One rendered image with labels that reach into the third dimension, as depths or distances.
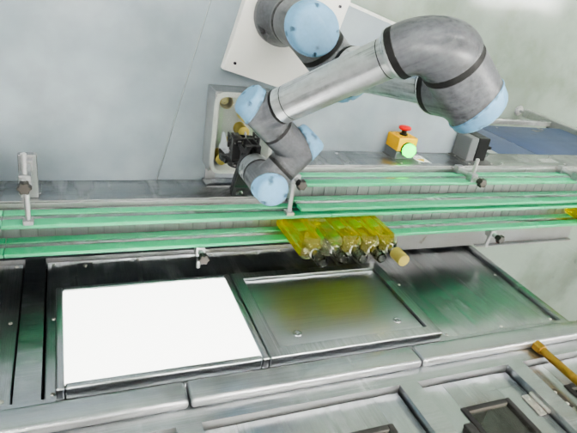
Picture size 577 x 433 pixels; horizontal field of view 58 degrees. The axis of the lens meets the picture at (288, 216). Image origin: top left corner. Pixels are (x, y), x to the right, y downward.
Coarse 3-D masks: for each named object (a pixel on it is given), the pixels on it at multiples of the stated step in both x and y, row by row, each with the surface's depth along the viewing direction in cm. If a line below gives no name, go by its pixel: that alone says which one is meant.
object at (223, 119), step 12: (228, 96) 134; (216, 108) 134; (228, 108) 142; (216, 120) 135; (228, 120) 144; (240, 120) 145; (216, 132) 144; (216, 144) 146; (264, 144) 146; (264, 156) 147; (216, 168) 142; (228, 168) 144
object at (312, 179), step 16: (304, 176) 145; (320, 176) 147; (336, 176) 149; (352, 176) 151; (368, 176) 153; (384, 176) 155; (400, 176) 157; (416, 176) 159; (432, 176) 161; (448, 176) 164; (464, 176) 166; (480, 176) 169; (496, 176) 171; (512, 176) 174; (528, 176) 177; (544, 176) 179; (560, 176) 182
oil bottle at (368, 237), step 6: (342, 216) 151; (348, 216) 151; (354, 216) 152; (348, 222) 148; (354, 222) 148; (360, 222) 149; (354, 228) 145; (360, 228) 146; (366, 228) 146; (360, 234) 142; (366, 234) 143; (372, 234) 143; (366, 240) 141; (372, 240) 141; (378, 240) 142; (366, 246) 141; (378, 246) 142; (366, 252) 141
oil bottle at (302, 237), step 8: (280, 224) 148; (288, 224) 143; (296, 224) 142; (304, 224) 142; (288, 232) 143; (296, 232) 138; (304, 232) 138; (312, 232) 139; (288, 240) 143; (296, 240) 138; (304, 240) 135; (312, 240) 135; (320, 240) 136; (296, 248) 138; (304, 248) 134; (312, 248) 134; (320, 248) 135; (304, 256) 135
